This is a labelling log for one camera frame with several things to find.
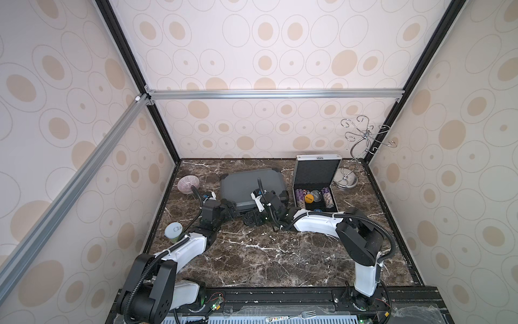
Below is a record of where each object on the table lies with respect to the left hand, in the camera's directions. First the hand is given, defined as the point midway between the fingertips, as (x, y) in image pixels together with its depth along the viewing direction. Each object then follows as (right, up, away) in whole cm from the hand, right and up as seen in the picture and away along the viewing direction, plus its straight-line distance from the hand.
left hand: (233, 204), depth 89 cm
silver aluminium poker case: (+38, +12, +10) cm, 41 cm away
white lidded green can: (-25, -11, -4) cm, 28 cm away
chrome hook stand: (+59, +12, +20) cm, 63 cm away
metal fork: (+28, -36, -19) cm, 49 cm away
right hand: (+11, -3, +2) cm, 12 cm away
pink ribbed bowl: (-28, +9, +16) cm, 33 cm away
